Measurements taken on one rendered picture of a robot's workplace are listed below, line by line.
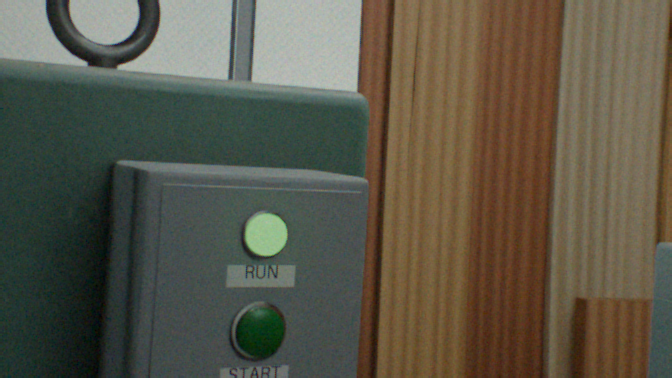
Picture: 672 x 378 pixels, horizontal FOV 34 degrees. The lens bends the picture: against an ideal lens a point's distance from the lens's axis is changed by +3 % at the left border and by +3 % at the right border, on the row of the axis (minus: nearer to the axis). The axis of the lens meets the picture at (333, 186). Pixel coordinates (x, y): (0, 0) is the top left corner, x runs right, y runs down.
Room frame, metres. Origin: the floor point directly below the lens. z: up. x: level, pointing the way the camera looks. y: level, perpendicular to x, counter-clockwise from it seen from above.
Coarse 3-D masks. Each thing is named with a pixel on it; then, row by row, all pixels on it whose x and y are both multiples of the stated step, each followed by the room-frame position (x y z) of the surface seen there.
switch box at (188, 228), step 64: (128, 192) 0.44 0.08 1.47; (192, 192) 0.42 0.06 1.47; (256, 192) 0.43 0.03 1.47; (320, 192) 0.44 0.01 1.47; (128, 256) 0.43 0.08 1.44; (192, 256) 0.42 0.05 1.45; (320, 256) 0.45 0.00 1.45; (128, 320) 0.43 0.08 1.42; (192, 320) 0.42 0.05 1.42; (320, 320) 0.45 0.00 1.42
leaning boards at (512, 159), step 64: (384, 0) 1.95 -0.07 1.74; (448, 0) 1.96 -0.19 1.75; (512, 0) 2.04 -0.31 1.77; (576, 0) 2.07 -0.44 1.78; (640, 0) 2.15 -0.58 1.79; (384, 64) 1.95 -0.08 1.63; (448, 64) 1.96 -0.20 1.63; (512, 64) 2.04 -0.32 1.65; (576, 64) 2.07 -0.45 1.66; (640, 64) 2.14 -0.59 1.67; (384, 128) 1.95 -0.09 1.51; (448, 128) 1.96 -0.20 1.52; (512, 128) 2.04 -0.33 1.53; (576, 128) 2.06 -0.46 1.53; (640, 128) 2.14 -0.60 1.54; (384, 192) 1.91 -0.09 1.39; (448, 192) 1.95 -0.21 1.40; (512, 192) 2.03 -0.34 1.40; (576, 192) 2.06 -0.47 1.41; (640, 192) 2.14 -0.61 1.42; (384, 256) 1.91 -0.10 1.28; (448, 256) 1.95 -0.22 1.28; (512, 256) 2.03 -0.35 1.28; (576, 256) 2.05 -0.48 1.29; (640, 256) 2.13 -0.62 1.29; (384, 320) 1.90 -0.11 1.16; (448, 320) 1.94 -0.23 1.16; (512, 320) 2.03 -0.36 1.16; (576, 320) 2.00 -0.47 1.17; (640, 320) 2.01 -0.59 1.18
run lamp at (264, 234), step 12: (252, 216) 0.43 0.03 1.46; (264, 216) 0.43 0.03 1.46; (276, 216) 0.43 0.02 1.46; (252, 228) 0.43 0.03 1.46; (264, 228) 0.43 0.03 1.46; (276, 228) 0.43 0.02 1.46; (252, 240) 0.43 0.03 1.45; (264, 240) 0.43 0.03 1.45; (276, 240) 0.43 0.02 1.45; (252, 252) 0.43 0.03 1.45; (264, 252) 0.43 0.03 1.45; (276, 252) 0.43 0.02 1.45
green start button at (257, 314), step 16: (256, 304) 0.43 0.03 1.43; (240, 320) 0.43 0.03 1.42; (256, 320) 0.43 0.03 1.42; (272, 320) 0.43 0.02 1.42; (240, 336) 0.43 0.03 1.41; (256, 336) 0.43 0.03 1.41; (272, 336) 0.43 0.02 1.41; (240, 352) 0.43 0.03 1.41; (256, 352) 0.43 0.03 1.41; (272, 352) 0.43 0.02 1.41
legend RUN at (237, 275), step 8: (232, 272) 0.43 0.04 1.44; (240, 272) 0.43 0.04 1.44; (248, 272) 0.43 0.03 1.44; (256, 272) 0.43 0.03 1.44; (264, 272) 0.43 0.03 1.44; (272, 272) 0.44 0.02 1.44; (280, 272) 0.44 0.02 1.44; (288, 272) 0.44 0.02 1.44; (232, 280) 0.43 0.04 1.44; (240, 280) 0.43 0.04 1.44; (248, 280) 0.43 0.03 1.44; (256, 280) 0.43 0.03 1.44; (264, 280) 0.43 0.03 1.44; (272, 280) 0.44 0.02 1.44; (280, 280) 0.44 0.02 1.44; (288, 280) 0.44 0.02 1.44
